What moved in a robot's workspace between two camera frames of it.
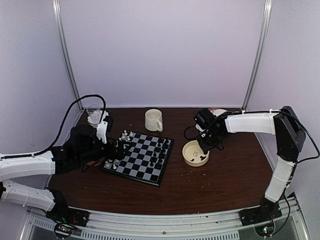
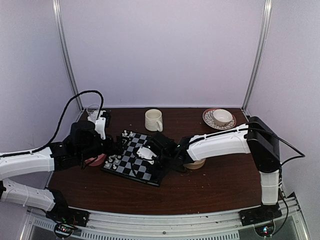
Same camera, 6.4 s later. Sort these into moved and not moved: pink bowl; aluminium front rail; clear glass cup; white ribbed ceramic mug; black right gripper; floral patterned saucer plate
Moved: black right gripper; floral patterned saucer plate
Not moved: white ribbed ceramic mug; aluminium front rail; pink bowl; clear glass cup
